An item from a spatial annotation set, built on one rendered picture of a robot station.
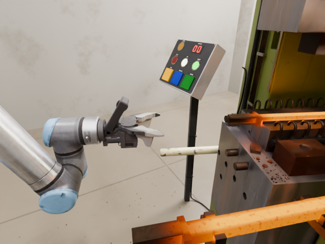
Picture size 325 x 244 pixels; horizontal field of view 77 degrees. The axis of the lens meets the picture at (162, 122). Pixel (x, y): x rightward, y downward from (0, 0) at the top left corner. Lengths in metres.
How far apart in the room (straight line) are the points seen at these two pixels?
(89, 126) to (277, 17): 0.63
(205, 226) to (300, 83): 0.79
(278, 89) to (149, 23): 2.52
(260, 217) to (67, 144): 0.54
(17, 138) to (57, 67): 2.44
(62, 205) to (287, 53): 0.93
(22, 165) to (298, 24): 0.75
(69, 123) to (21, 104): 2.45
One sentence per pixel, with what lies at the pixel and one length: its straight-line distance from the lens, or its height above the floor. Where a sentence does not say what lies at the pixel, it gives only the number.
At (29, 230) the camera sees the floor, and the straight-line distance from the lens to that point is 1.84.
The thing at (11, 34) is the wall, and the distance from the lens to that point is 2.95.
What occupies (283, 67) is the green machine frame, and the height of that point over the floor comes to 1.13.
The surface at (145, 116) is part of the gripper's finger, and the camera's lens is 0.70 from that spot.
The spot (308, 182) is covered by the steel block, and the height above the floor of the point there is 0.91.
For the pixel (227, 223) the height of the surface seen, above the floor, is 0.98.
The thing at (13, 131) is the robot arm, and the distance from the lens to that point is 0.58.
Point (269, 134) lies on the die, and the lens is 0.72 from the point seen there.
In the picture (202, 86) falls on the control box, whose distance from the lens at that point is 1.08.
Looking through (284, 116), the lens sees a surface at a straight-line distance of 0.80.
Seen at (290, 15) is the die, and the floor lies 1.31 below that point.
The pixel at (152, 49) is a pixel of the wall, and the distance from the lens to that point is 3.29.
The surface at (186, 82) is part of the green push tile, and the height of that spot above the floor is 1.01.
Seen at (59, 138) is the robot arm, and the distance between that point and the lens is 0.69.
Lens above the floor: 1.30
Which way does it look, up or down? 26 degrees down
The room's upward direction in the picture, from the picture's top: straight up
